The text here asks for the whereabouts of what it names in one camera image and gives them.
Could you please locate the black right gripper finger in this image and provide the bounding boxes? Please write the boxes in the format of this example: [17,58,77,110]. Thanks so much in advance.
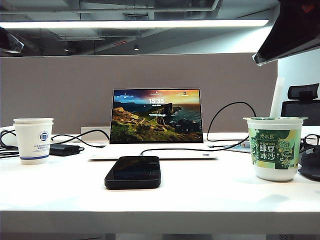
[251,0,320,67]

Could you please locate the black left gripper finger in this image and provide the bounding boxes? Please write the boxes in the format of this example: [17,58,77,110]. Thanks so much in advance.
[0,26,25,54]

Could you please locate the black charger cable silver plug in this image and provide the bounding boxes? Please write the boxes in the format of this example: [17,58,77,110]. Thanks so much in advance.
[139,101,257,157]

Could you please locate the black smartphone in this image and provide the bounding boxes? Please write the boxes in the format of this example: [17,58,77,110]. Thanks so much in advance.
[104,155,162,191]

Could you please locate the grey-brown desk partition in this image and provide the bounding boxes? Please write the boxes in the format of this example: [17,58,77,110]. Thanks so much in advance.
[0,52,279,128]

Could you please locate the white drinking straw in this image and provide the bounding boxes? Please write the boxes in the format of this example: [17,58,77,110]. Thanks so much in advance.
[269,76,286,118]

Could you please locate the black mesh office chair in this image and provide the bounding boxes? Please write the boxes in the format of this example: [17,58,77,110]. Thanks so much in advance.
[280,82,320,126]

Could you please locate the white paper cup blue logo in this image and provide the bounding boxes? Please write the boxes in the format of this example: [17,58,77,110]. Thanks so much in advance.
[13,117,55,166]

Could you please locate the long ceiling light strip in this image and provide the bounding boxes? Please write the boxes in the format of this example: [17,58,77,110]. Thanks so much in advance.
[0,19,270,30]

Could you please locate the black power adapter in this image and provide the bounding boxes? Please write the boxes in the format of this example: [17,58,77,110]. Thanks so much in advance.
[49,143,85,157]

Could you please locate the flat blue white booklet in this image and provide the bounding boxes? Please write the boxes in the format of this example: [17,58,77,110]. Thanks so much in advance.
[224,140,252,153]

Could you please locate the green white dessert cup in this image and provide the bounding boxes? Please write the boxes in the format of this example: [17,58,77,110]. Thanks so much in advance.
[242,116,309,182]

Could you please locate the white laptop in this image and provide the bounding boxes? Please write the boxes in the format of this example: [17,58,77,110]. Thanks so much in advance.
[87,87,220,161]

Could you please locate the black wire-frame eyeglasses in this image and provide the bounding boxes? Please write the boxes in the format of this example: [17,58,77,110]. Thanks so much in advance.
[299,133,320,152]

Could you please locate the black cable bundle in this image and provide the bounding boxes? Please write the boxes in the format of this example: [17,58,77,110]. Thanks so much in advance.
[0,129,21,159]

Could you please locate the black adapter cable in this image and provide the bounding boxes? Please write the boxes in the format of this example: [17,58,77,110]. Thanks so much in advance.
[49,128,111,149]

